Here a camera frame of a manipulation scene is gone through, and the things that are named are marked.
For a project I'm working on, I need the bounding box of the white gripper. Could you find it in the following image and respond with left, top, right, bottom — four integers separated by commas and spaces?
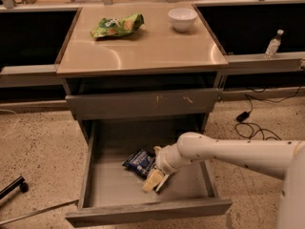
142, 144, 186, 192

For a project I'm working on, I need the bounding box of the blue Kettle chip bag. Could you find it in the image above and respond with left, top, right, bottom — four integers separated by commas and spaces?
122, 150, 169, 192

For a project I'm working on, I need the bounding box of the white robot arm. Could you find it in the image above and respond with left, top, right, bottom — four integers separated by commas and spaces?
143, 132, 305, 229

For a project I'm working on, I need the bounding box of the open grey middle drawer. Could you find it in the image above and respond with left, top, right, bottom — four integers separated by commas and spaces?
66, 115, 232, 228

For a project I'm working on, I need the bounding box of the closed grey top drawer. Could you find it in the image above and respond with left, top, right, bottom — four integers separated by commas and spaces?
66, 89, 219, 120

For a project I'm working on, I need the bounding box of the grey drawer cabinet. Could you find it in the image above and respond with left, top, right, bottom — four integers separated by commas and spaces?
54, 2, 233, 229

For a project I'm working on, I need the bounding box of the green chip bag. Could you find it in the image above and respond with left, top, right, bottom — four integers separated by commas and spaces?
91, 13, 144, 38

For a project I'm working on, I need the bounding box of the grey metal floor strip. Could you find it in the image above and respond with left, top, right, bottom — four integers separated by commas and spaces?
0, 199, 79, 225

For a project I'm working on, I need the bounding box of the black chair caster leg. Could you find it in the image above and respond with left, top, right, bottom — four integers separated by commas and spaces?
0, 176, 29, 199

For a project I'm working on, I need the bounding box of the white ceramic bowl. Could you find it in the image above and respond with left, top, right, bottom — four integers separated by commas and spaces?
168, 8, 197, 32

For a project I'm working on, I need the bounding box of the clear plastic water bottle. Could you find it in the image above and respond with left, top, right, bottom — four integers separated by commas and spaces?
265, 30, 284, 58

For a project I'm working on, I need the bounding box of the black power adapter cable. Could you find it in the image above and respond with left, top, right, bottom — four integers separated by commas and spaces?
234, 85, 303, 141

